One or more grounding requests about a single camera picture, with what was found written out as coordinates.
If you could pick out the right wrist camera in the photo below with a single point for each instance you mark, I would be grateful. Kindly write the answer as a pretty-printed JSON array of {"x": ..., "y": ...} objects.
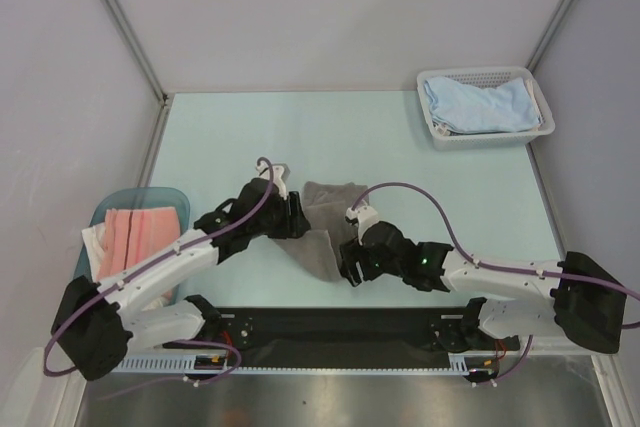
[{"x": 363, "y": 216}]

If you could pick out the grey terry towel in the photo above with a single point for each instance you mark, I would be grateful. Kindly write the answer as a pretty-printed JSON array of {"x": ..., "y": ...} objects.
[{"x": 318, "y": 250}]

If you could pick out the white towel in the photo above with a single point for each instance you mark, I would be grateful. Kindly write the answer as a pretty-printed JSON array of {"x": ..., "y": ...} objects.
[{"x": 94, "y": 243}]

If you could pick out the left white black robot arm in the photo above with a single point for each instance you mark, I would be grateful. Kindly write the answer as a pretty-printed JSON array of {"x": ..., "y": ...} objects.
[{"x": 98, "y": 323}]

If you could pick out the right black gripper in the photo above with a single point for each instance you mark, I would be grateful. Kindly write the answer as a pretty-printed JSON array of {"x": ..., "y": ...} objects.
[{"x": 357, "y": 259}]

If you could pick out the pink striped towel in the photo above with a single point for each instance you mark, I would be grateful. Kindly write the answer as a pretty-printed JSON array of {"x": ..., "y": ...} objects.
[{"x": 132, "y": 235}]

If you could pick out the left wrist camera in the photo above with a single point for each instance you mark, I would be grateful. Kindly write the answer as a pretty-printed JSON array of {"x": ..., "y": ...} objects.
[{"x": 276, "y": 174}]

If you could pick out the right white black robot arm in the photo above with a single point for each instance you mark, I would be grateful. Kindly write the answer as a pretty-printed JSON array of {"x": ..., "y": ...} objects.
[{"x": 574, "y": 297}]

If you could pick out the aluminium corner post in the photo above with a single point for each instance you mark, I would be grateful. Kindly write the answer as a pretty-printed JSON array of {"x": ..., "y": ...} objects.
[
  {"x": 551, "y": 29},
  {"x": 131, "y": 41}
]

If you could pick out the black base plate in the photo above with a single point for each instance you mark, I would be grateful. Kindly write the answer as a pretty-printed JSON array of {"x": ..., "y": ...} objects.
[{"x": 345, "y": 332}]

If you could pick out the light blue towel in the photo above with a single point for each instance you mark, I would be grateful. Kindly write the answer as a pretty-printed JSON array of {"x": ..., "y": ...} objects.
[{"x": 464, "y": 109}]

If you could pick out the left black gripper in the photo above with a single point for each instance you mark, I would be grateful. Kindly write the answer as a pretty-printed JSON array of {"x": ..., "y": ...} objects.
[{"x": 294, "y": 224}]

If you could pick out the right aluminium corner post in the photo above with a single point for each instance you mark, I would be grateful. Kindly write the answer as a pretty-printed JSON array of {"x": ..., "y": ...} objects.
[{"x": 551, "y": 29}]

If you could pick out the white perforated plastic basket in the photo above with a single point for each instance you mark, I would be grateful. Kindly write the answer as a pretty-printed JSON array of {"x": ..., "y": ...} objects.
[{"x": 484, "y": 77}]

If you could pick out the slotted cable duct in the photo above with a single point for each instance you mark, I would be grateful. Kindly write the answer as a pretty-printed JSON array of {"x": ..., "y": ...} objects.
[{"x": 213, "y": 363}]

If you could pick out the left aluminium corner post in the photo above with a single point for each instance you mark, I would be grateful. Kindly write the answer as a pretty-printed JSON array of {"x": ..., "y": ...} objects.
[{"x": 131, "y": 41}]

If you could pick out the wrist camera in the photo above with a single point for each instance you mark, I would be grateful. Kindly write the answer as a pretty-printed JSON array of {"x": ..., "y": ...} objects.
[
  {"x": 363, "y": 216},
  {"x": 276, "y": 174}
]

